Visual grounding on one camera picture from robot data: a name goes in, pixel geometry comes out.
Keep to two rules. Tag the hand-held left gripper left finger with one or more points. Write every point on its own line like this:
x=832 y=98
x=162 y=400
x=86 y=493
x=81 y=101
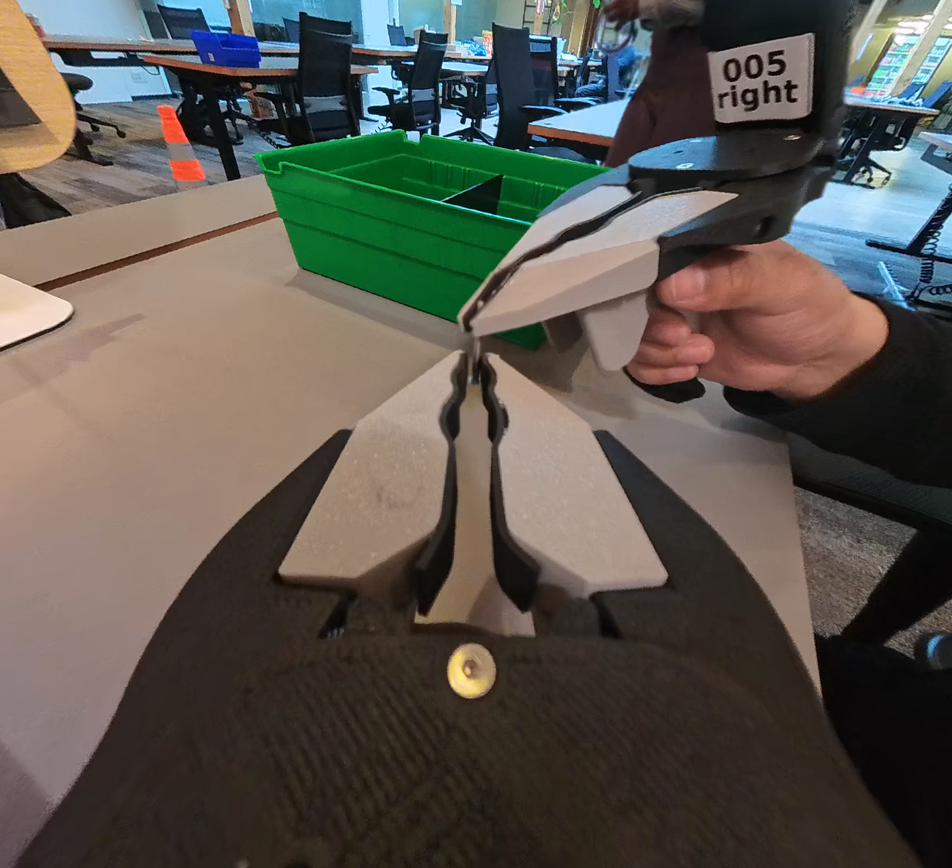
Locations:
x=372 y=496

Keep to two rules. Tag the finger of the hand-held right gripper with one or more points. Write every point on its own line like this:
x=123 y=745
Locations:
x=580 y=273
x=576 y=210

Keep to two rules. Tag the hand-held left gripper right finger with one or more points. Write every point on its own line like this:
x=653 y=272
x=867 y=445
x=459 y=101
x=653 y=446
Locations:
x=565 y=503

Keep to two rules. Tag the thin metal needle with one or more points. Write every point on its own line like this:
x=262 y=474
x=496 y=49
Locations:
x=474 y=355

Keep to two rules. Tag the person's right forearm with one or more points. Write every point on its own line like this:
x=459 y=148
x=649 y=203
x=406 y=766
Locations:
x=915 y=392

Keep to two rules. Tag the grey desk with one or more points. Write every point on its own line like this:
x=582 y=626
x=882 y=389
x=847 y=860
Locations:
x=186 y=399

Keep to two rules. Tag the person's right hand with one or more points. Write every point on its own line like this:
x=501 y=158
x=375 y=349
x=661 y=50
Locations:
x=781 y=325

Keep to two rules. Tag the wooden-edged office table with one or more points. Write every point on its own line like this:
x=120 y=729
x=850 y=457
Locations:
x=587 y=124

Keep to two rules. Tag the black bin divider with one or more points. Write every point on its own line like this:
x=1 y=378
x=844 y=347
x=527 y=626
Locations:
x=480 y=195

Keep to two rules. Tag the green plastic bin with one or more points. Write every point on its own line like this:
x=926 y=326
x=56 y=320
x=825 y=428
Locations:
x=349 y=228

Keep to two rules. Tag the wooden-top office table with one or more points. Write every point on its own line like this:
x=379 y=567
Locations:
x=238 y=63

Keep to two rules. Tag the blue plastic bin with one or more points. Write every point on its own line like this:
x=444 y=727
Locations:
x=223 y=48

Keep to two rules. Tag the white rounded flat base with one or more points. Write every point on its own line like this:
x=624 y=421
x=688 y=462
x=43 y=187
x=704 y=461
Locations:
x=26 y=310

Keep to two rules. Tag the orange traffic cone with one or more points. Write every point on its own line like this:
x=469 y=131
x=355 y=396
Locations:
x=181 y=150

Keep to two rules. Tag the person's leg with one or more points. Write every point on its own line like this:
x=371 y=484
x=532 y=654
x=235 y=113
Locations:
x=892 y=734

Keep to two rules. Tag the curved wooden panel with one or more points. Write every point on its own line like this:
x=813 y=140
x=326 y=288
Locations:
x=30 y=95

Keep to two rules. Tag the black desk frame leg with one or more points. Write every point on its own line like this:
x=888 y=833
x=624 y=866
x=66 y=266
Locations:
x=926 y=243

